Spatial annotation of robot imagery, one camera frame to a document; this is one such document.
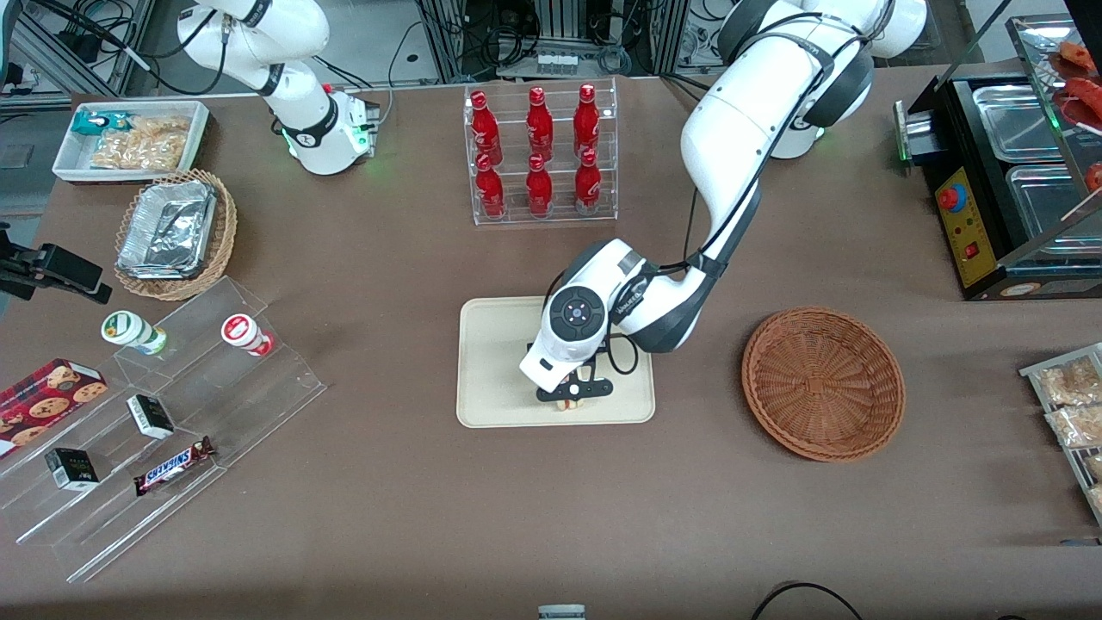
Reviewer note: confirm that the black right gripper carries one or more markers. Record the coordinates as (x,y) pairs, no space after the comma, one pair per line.
(26,265)

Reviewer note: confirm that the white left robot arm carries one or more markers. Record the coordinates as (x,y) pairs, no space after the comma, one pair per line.
(740,129)

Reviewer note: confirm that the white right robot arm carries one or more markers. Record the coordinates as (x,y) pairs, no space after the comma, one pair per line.
(297,103)

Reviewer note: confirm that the beige rectangular serving tray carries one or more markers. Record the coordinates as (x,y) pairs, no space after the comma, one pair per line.
(491,379)

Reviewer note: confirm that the oval wicker basket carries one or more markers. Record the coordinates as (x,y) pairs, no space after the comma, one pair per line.
(225,232)

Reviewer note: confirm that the round brown wicker basket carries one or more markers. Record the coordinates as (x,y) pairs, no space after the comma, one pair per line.
(822,383)

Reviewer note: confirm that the tray of packaged snacks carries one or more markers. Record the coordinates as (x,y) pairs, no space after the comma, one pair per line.
(1076,465)

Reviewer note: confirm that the green lid drink bottle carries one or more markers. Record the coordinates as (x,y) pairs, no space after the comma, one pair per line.
(129,330)

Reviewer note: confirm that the stacked aluminium foil trays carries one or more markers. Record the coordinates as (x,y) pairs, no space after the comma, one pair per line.
(168,228)

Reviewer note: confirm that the white rectangular snack bin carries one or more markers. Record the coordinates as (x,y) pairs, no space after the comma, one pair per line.
(73,164)

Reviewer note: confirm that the red chocolate chip cookie box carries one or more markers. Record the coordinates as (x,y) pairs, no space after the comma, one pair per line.
(47,400)

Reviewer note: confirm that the clear bag of crackers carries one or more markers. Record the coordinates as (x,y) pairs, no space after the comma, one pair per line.
(146,145)

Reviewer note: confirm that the teal snack packet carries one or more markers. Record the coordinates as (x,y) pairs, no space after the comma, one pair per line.
(95,122)

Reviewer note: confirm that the small black carton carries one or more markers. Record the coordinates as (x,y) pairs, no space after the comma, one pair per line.
(151,416)
(71,469)

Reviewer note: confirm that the clear acrylic bottle rack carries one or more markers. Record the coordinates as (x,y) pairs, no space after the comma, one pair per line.
(564,215)

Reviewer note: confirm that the red lid drink bottle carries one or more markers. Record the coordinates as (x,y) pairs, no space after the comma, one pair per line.
(243,332)

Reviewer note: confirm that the red cola bottle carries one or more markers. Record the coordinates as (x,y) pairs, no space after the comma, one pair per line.
(588,185)
(540,125)
(485,129)
(491,191)
(539,189)
(586,120)

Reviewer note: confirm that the brown Snickers bar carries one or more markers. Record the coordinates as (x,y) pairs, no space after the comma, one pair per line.
(175,466)

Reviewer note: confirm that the clear acrylic stepped shelf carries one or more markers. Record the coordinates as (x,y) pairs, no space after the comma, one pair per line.
(258,405)

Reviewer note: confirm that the small grey white device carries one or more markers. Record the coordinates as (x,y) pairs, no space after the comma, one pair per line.
(561,613)

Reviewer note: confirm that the white power strip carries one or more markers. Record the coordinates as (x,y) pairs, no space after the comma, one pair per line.
(556,64)

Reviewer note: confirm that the black hot food display machine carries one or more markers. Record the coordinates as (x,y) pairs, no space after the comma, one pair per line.
(956,232)

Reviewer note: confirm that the clear bag of pastries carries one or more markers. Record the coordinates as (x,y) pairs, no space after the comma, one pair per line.
(1080,426)
(1097,499)
(1095,467)
(1072,381)

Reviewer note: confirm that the steel food pan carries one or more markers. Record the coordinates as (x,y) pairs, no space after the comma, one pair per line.
(1016,120)
(1046,202)

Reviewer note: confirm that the aluminium frame rack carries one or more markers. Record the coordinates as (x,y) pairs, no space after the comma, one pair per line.
(448,43)

